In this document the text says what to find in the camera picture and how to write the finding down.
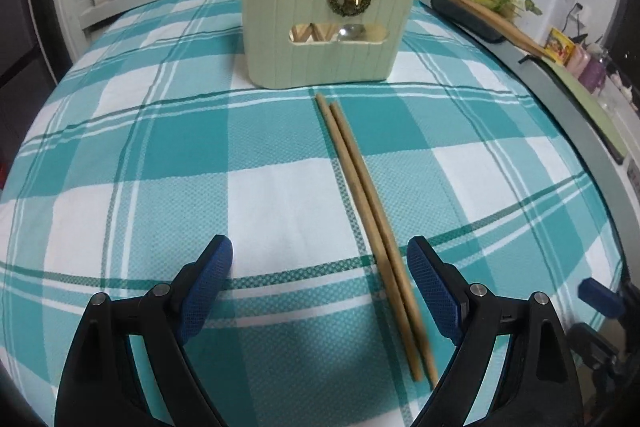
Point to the cream utensil holder box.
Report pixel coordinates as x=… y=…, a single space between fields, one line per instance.
x=364 y=49

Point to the grey refrigerator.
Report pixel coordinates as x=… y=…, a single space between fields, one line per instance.
x=34 y=58

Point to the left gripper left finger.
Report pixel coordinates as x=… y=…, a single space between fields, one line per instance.
x=172 y=314

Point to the green mat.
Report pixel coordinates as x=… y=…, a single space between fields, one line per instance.
x=599 y=120

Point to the white knife block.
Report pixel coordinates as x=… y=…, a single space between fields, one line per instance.
x=545 y=15

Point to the teal plaid tablecloth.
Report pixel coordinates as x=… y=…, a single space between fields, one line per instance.
x=156 y=141

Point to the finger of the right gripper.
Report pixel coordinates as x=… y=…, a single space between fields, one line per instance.
x=600 y=298

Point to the yellow snack box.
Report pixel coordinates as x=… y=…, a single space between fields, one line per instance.
x=559 y=47

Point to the wooden cutting board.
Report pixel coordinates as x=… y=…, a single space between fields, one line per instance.
x=504 y=27

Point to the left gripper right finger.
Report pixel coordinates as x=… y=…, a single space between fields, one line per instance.
x=470 y=321

